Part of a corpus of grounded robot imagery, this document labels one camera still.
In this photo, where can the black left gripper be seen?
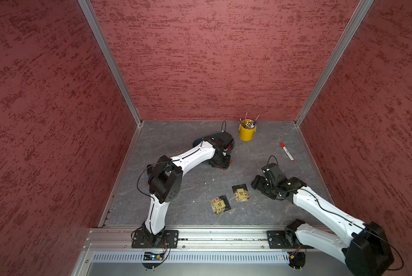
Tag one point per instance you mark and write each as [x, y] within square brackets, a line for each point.
[225, 164]

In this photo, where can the clear tea bag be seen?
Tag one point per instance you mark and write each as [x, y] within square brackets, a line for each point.
[241, 193]
[220, 204]

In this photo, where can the aluminium corner profile left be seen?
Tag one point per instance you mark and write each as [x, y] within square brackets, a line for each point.
[97, 31]

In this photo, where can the aluminium front rail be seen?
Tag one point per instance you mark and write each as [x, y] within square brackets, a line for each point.
[212, 239]

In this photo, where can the aluminium corner profile right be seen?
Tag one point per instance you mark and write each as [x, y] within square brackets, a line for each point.
[352, 26]

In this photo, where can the yellow metal pencil bucket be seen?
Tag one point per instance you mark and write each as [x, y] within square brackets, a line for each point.
[247, 130]

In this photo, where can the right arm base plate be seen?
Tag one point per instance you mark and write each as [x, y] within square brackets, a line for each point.
[285, 240]

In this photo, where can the aluminium corner profile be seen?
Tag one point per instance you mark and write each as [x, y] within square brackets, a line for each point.
[97, 31]
[352, 26]

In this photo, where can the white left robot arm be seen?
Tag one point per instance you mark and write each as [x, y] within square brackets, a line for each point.
[165, 177]

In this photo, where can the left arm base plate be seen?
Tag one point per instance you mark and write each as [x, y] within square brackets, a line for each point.
[142, 238]

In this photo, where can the teal plastic storage box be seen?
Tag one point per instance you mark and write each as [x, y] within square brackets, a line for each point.
[227, 139]

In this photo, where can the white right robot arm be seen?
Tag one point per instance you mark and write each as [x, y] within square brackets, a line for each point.
[362, 247]

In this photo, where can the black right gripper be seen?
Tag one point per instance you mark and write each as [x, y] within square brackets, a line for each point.
[256, 183]

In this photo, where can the red white marker pen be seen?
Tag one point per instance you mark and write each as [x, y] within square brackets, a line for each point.
[289, 155]

